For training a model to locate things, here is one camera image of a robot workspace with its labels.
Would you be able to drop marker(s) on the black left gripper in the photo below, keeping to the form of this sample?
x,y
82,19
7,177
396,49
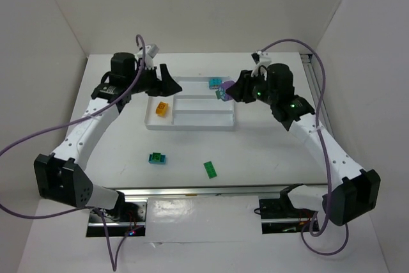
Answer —
x,y
156,81

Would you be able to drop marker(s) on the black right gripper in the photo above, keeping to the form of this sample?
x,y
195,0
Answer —
x,y
244,82

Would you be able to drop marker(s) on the purple lego brick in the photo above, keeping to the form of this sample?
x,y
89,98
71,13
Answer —
x,y
225,85

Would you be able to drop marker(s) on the yellow lego brick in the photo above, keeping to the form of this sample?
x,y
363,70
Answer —
x,y
162,109

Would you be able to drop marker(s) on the teal round lego brick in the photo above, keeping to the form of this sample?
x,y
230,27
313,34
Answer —
x,y
214,83

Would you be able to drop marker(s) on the green lego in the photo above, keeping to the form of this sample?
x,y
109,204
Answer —
x,y
221,95

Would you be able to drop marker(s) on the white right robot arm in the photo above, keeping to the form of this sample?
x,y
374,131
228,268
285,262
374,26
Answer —
x,y
352,191

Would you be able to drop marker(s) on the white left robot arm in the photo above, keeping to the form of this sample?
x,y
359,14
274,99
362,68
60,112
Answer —
x,y
61,175

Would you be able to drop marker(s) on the white plastic divided tray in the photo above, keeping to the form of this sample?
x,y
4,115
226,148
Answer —
x,y
195,108

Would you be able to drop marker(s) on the small green lego brick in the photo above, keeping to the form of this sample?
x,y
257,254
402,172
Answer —
x,y
156,157

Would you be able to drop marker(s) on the green flat lego plate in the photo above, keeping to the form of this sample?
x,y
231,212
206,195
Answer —
x,y
210,170

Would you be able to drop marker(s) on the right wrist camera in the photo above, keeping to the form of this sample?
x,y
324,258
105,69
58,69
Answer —
x,y
260,59

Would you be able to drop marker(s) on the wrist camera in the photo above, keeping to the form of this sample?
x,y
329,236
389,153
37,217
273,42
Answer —
x,y
147,54
260,59

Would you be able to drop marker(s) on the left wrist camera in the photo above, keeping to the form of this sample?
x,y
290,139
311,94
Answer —
x,y
147,54

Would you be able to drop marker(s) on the aluminium right side rail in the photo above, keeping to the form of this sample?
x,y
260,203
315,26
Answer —
x,y
314,79

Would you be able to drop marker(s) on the aluminium rail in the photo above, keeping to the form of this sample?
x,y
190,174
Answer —
x,y
181,192
314,79

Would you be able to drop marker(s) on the aluminium front rail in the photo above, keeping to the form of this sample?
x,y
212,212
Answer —
x,y
181,192

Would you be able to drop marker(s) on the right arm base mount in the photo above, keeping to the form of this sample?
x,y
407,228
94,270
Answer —
x,y
278,215

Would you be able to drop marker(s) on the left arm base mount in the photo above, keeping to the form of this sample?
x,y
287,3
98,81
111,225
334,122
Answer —
x,y
132,217

